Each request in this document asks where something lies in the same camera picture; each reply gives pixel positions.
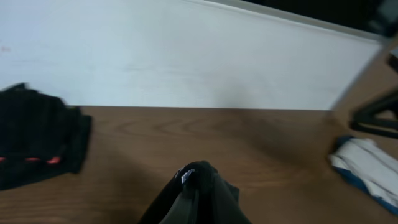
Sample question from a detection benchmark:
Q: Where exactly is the black shirt with white logo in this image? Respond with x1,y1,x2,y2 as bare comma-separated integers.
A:
139,161,251,224

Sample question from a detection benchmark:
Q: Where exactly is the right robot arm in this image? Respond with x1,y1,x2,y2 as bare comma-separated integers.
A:
348,87,397,139

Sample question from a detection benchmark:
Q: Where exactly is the folded black garment orange trim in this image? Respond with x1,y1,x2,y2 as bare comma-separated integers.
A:
1,83,93,190

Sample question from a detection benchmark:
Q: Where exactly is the blue shirt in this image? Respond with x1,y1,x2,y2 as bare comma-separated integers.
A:
329,135,398,216

